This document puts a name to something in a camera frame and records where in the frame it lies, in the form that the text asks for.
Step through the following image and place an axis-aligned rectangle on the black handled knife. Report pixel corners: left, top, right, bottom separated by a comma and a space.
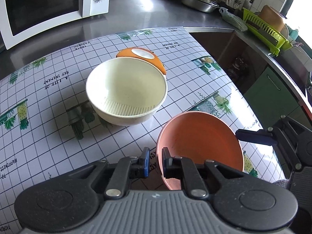
242, 0, 254, 10

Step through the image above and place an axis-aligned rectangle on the right hand grey glove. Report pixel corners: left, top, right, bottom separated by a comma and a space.
273, 179, 289, 189

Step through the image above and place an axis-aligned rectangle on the green plastic bag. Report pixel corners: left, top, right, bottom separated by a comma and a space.
219, 7, 248, 32

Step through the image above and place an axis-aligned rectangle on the orange plastic lid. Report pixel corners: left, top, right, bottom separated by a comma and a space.
116, 47, 166, 75

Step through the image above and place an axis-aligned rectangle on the steel basin with greens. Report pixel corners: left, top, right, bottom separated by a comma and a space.
181, 0, 219, 13

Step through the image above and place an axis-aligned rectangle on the green dish rack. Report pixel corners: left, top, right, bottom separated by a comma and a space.
243, 8, 293, 56

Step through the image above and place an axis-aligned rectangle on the pink plastic bowl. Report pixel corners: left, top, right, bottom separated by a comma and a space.
157, 111, 247, 200

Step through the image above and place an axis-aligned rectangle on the cream plastic bowl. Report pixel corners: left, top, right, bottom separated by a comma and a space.
86, 57, 168, 126

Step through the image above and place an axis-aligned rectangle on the white microwave oven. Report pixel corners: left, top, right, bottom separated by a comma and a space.
1, 0, 109, 49

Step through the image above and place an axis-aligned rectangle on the green cabinet door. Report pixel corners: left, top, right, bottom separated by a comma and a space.
244, 66, 311, 129

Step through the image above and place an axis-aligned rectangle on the brown pot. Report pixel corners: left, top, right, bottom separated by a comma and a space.
258, 5, 286, 32

